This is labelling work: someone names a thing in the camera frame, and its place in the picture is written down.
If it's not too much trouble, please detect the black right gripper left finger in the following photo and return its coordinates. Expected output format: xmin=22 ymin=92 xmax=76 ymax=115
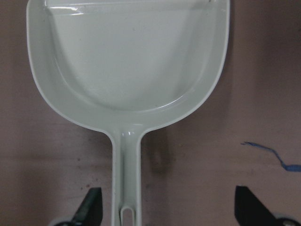
xmin=71 ymin=187 xmax=103 ymax=226

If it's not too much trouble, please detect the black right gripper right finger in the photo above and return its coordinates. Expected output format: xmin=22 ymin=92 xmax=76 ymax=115
xmin=234 ymin=186 xmax=281 ymax=226

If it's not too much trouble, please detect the pale green plastic dustpan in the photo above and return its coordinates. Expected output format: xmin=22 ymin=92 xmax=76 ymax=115
xmin=26 ymin=0 xmax=230 ymax=226

